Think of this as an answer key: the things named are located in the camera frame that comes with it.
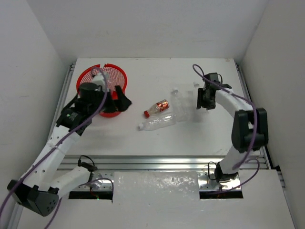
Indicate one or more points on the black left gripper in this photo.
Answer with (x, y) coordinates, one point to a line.
(110, 101)

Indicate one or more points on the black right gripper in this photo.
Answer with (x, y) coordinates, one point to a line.
(200, 103)

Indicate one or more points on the clear bottle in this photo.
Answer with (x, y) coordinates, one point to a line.
(178, 104)
(192, 98)

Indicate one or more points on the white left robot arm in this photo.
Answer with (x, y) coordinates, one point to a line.
(37, 190)

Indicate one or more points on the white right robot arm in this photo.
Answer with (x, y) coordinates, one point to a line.
(250, 126)

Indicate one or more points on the red mesh plastic bin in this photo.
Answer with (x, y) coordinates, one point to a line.
(116, 76)

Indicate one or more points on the red label red cap bottle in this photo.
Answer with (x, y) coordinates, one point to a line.
(156, 108)

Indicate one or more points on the clear bottle lying sideways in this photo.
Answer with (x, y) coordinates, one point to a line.
(158, 122)

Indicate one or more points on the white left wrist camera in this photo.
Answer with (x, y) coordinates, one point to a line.
(101, 79)

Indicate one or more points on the aluminium front rail frame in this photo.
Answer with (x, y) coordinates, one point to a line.
(96, 174)

